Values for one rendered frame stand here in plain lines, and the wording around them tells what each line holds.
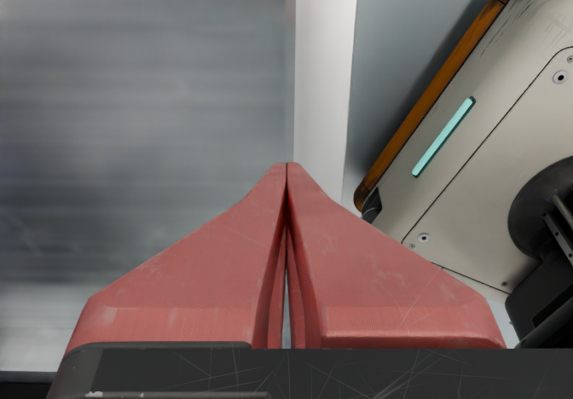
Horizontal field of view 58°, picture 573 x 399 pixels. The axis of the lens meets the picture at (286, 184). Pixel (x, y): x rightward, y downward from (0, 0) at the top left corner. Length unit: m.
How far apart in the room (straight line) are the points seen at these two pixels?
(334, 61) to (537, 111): 0.80
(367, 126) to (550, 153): 0.42
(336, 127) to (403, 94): 0.99
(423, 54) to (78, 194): 1.00
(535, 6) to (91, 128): 0.83
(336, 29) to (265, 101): 0.05
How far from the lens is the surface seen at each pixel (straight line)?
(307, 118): 0.26
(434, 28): 1.21
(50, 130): 0.29
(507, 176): 1.08
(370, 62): 1.21
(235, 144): 0.27
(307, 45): 0.25
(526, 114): 1.02
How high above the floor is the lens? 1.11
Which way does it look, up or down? 55 degrees down
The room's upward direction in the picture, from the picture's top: 178 degrees counter-clockwise
